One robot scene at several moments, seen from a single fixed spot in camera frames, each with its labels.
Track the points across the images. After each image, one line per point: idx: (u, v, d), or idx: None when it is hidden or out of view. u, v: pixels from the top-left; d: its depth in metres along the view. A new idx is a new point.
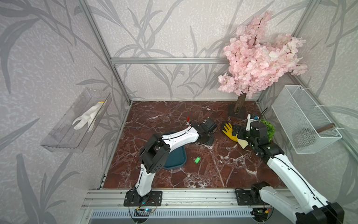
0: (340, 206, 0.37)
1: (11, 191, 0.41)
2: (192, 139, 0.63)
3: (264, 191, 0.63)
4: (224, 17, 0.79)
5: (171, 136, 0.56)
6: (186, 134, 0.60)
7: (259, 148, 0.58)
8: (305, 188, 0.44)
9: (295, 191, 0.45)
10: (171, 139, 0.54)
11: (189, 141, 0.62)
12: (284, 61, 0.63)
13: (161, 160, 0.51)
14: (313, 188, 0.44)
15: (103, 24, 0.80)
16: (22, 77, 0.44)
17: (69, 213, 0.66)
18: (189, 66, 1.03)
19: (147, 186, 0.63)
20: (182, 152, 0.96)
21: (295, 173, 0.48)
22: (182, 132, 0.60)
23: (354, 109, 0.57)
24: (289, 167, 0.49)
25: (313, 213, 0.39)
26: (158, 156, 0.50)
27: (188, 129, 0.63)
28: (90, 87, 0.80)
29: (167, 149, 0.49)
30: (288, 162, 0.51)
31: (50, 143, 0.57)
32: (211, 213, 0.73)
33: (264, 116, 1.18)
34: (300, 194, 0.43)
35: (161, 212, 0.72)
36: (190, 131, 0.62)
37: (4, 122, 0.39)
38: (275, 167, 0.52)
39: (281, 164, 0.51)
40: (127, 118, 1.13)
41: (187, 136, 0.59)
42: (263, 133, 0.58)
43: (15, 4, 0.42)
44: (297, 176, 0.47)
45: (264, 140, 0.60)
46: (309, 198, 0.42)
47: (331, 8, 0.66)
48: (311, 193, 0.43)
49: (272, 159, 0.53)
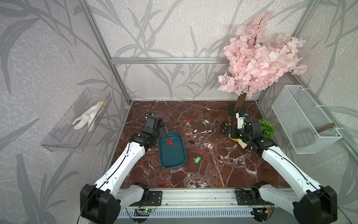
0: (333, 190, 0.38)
1: (11, 191, 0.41)
2: (139, 155, 0.53)
3: (263, 190, 0.63)
4: (224, 17, 0.79)
5: (108, 173, 0.44)
6: (127, 157, 0.48)
7: (253, 142, 0.60)
8: (299, 175, 0.45)
9: (290, 179, 0.46)
10: (111, 179, 0.43)
11: (133, 161, 0.50)
12: (284, 61, 0.63)
13: (112, 208, 0.40)
14: (306, 175, 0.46)
15: (103, 24, 0.80)
16: (23, 77, 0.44)
17: (68, 213, 0.65)
18: (189, 66, 1.03)
19: (135, 196, 0.60)
20: (182, 152, 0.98)
21: (288, 163, 0.49)
22: (121, 159, 0.48)
23: (354, 108, 0.57)
24: (282, 158, 0.51)
25: (306, 197, 0.40)
26: (103, 209, 0.38)
27: (127, 149, 0.51)
28: (90, 87, 0.80)
29: (108, 198, 0.38)
30: (282, 153, 0.53)
31: (50, 143, 0.57)
32: (211, 213, 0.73)
33: (264, 116, 1.18)
34: (295, 181, 0.45)
35: (161, 212, 0.72)
36: (131, 150, 0.50)
37: (4, 122, 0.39)
38: (269, 160, 0.54)
39: (274, 155, 0.53)
40: (127, 118, 1.13)
41: (129, 160, 0.48)
42: (256, 128, 0.61)
43: (15, 4, 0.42)
44: (290, 165, 0.48)
45: (258, 134, 0.62)
46: (303, 184, 0.43)
47: (331, 8, 0.66)
48: (304, 179, 0.44)
49: (266, 150, 0.54)
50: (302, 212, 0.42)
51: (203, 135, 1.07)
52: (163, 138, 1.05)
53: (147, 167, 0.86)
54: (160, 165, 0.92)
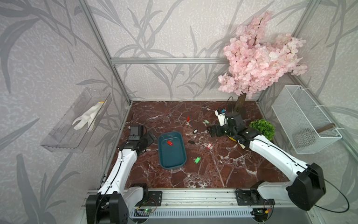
0: (319, 166, 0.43)
1: (11, 191, 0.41)
2: (133, 159, 0.55)
3: (261, 188, 0.63)
4: (224, 17, 0.79)
5: (109, 179, 0.45)
6: (124, 162, 0.51)
7: (239, 135, 0.60)
8: (287, 159, 0.47)
9: (280, 164, 0.47)
10: (114, 183, 0.44)
11: (130, 165, 0.53)
12: (284, 61, 0.63)
13: (122, 210, 0.41)
14: (293, 157, 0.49)
15: (103, 24, 0.80)
16: (23, 77, 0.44)
17: (69, 213, 0.66)
18: (189, 66, 1.03)
19: (136, 195, 0.60)
20: (182, 152, 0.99)
21: (275, 148, 0.51)
22: (118, 164, 0.50)
23: (354, 109, 0.57)
24: (269, 145, 0.52)
25: (299, 179, 0.41)
26: (114, 212, 0.39)
27: (120, 155, 0.53)
28: (90, 87, 0.80)
29: (117, 197, 0.40)
30: (267, 140, 0.54)
31: (50, 143, 0.57)
32: (211, 213, 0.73)
33: (264, 116, 1.18)
34: (285, 166, 0.46)
35: (161, 212, 0.72)
36: (125, 156, 0.53)
37: (4, 122, 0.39)
38: (257, 149, 0.55)
39: (261, 143, 0.54)
40: (127, 118, 1.13)
41: (127, 164, 0.51)
42: (237, 121, 0.61)
43: (15, 4, 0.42)
44: (277, 150, 0.50)
45: (241, 126, 0.63)
46: (292, 167, 0.44)
47: (331, 9, 0.66)
48: (292, 162, 0.46)
49: (254, 141, 0.55)
50: (296, 193, 0.44)
51: (203, 135, 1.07)
52: (163, 138, 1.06)
53: (147, 167, 0.86)
54: (160, 165, 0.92)
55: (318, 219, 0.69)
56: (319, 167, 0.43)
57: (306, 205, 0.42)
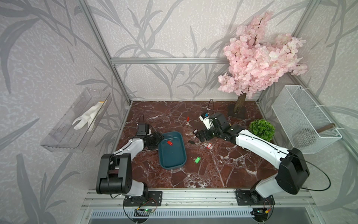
0: (298, 150, 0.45)
1: (11, 191, 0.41)
2: (141, 145, 0.64)
3: (258, 187, 0.64)
4: (224, 17, 0.79)
5: (121, 148, 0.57)
6: (134, 142, 0.61)
7: (225, 133, 0.62)
8: (270, 148, 0.49)
9: (265, 154, 0.50)
10: (125, 150, 0.52)
11: (137, 149, 0.61)
12: (284, 61, 0.63)
13: (128, 171, 0.46)
14: (275, 145, 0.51)
15: (103, 24, 0.80)
16: (22, 77, 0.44)
17: (69, 213, 0.66)
18: (189, 66, 1.03)
19: (137, 189, 0.62)
20: (182, 152, 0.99)
21: (259, 140, 0.53)
22: (128, 143, 0.60)
23: (354, 109, 0.57)
24: (252, 137, 0.55)
25: (282, 165, 0.43)
26: (123, 170, 0.45)
27: (132, 138, 0.66)
28: (90, 87, 0.80)
29: (127, 156, 0.47)
30: (251, 134, 0.57)
31: (50, 143, 0.57)
32: (211, 213, 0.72)
33: (264, 116, 1.18)
34: (269, 155, 0.48)
35: (161, 212, 0.72)
36: (136, 139, 0.64)
37: (4, 122, 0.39)
38: (242, 143, 0.57)
39: (245, 137, 0.56)
40: (127, 118, 1.13)
41: (136, 143, 0.61)
42: (221, 120, 0.64)
43: (15, 4, 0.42)
44: (260, 142, 0.52)
45: (225, 125, 0.66)
46: (276, 155, 0.47)
47: (331, 8, 0.66)
48: (275, 150, 0.48)
49: (238, 137, 0.57)
50: (283, 180, 0.46)
51: None
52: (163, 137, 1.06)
53: (147, 167, 0.86)
54: (160, 165, 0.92)
55: (318, 219, 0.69)
56: (298, 150, 0.46)
57: (293, 189, 0.44)
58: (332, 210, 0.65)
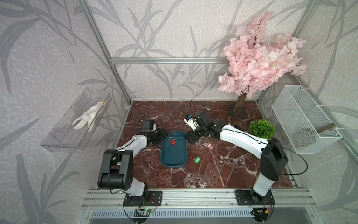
0: (276, 139, 0.49)
1: (11, 191, 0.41)
2: (144, 142, 0.65)
3: (256, 187, 0.64)
4: (224, 17, 0.79)
5: (125, 145, 0.55)
6: (137, 139, 0.61)
7: (209, 129, 0.63)
8: (251, 139, 0.52)
9: (248, 147, 0.52)
10: (127, 146, 0.53)
11: (140, 146, 0.62)
12: (284, 61, 0.63)
13: (129, 169, 0.47)
14: (256, 136, 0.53)
15: (103, 24, 0.80)
16: (22, 77, 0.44)
17: (68, 213, 0.65)
18: (189, 66, 1.03)
19: (137, 188, 0.62)
20: (183, 152, 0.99)
21: (241, 133, 0.55)
22: (131, 139, 0.61)
23: (354, 108, 0.57)
24: (235, 131, 0.57)
25: (264, 155, 0.45)
26: (124, 166, 0.46)
27: (135, 135, 0.66)
28: (90, 87, 0.80)
29: (129, 152, 0.48)
30: (233, 128, 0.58)
31: (50, 143, 0.57)
32: (211, 213, 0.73)
33: (264, 115, 1.18)
34: (251, 146, 0.51)
35: (161, 212, 0.72)
36: (139, 136, 0.65)
37: (4, 122, 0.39)
38: (225, 138, 0.59)
39: (228, 132, 0.58)
40: (127, 118, 1.13)
41: (139, 141, 0.61)
42: (204, 118, 0.66)
43: (15, 4, 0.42)
44: (242, 135, 0.55)
45: (208, 122, 0.67)
46: (257, 145, 0.49)
47: (331, 8, 0.66)
48: (256, 141, 0.51)
49: (222, 133, 0.59)
50: (265, 168, 0.49)
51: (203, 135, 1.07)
52: (168, 136, 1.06)
53: (147, 167, 0.86)
54: (160, 164, 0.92)
55: (318, 219, 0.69)
56: (276, 139, 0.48)
57: (274, 176, 0.47)
58: (332, 210, 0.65)
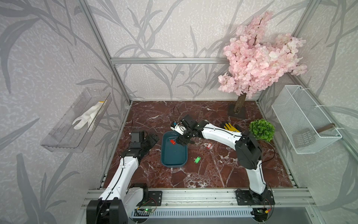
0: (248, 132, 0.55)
1: (11, 191, 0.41)
2: (135, 167, 0.57)
3: (252, 186, 0.65)
4: (224, 17, 0.79)
5: (111, 183, 0.47)
6: (125, 169, 0.52)
7: (193, 129, 0.70)
8: (228, 134, 0.58)
9: (226, 142, 0.58)
10: (115, 189, 0.45)
11: (131, 174, 0.54)
12: (284, 60, 0.63)
13: (121, 218, 0.41)
14: (232, 131, 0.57)
15: (103, 24, 0.80)
16: (23, 77, 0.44)
17: (68, 213, 0.65)
18: (189, 66, 1.03)
19: (136, 197, 0.60)
20: (183, 152, 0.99)
21: (220, 129, 0.61)
22: (119, 171, 0.51)
23: (354, 108, 0.57)
24: (215, 129, 0.63)
25: (237, 146, 0.51)
26: (114, 219, 0.39)
27: (122, 161, 0.55)
28: (90, 87, 0.80)
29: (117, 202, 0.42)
30: (213, 126, 0.65)
31: (50, 143, 0.57)
32: (211, 213, 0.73)
33: (264, 115, 1.18)
34: (228, 141, 0.57)
35: (161, 212, 0.72)
36: (127, 162, 0.55)
37: (4, 122, 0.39)
38: (207, 136, 0.66)
39: (209, 129, 0.64)
40: (127, 118, 1.13)
41: (128, 171, 0.52)
42: (188, 119, 0.73)
43: (15, 4, 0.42)
44: (221, 131, 0.60)
45: (193, 123, 0.73)
46: (232, 139, 0.55)
47: (331, 8, 0.66)
48: (231, 135, 0.57)
49: (203, 131, 0.65)
50: (242, 158, 0.54)
51: None
52: (168, 136, 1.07)
53: (147, 167, 0.86)
54: (160, 164, 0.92)
55: (318, 219, 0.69)
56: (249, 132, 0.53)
57: (250, 164, 0.52)
58: (331, 210, 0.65)
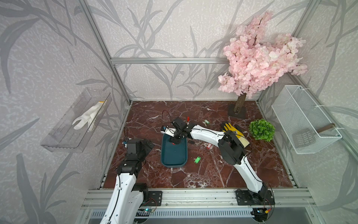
0: (231, 132, 0.61)
1: (11, 191, 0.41)
2: (133, 184, 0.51)
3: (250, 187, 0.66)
4: (224, 17, 0.79)
5: (108, 211, 0.44)
6: (121, 191, 0.49)
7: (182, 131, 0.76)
8: (213, 133, 0.64)
9: (211, 140, 0.64)
10: (113, 218, 0.42)
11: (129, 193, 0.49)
12: (284, 61, 0.63)
13: None
14: (216, 131, 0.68)
15: (103, 24, 0.80)
16: (22, 77, 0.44)
17: (68, 213, 0.65)
18: (189, 66, 1.03)
19: (137, 203, 0.61)
20: (183, 152, 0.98)
21: (206, 130, 0.67)
22: (115, 194, 0.48)
23: (354, 108, 0.57)
24: (201, 129, 0.69)
25: (219, 144, 0.57)
26: None
27: (118, 180, 0.51)
28: (90, 87, 0.80)
29: None
30: (200, 127, 0.71)
31: (50, 143, 0.57)
32: (211, 213, 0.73)
33: (264, 115, 1.18)
34: (213, 139, 0.62)
35: (161, 212, 0.72)
36: (123, 182, 0.51)
37: (4, 122, 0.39)
38: (195, 135, 0.71)
39: (196, 130, 0.70)
40: (127, 118, 1.13)
41: (126, 193, 0.49)
42: (179, 121, 0.78)
43: (15, 4, 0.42)
44: (207, 131, 0.66)
45: (182, 125, 0.79)
46: (216, 138, 0.61)
47: (331, 9, 0.66)
48: (216, 135, 0.62)
49: (191, 132, 0.71)
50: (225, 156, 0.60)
51: None
52: (168, 136, 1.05)
53: (147, 167, 0.86)
54: (160, 164, 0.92)
55: (318, 219, 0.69)
56: (231, 132, 0.61)
57: (233, 161, 0.58)
58: (331, 210, 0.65)
